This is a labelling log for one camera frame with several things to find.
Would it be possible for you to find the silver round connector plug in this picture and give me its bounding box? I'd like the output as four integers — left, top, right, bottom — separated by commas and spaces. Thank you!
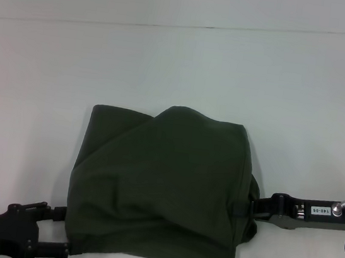
329, 197, 345, 219

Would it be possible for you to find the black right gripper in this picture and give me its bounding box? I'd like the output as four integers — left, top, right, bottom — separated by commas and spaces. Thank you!
231, 185, 345, 238

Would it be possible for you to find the dark green FREE! T-shirt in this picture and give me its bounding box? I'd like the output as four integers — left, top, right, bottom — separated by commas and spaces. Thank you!
60, 93, 273, 258

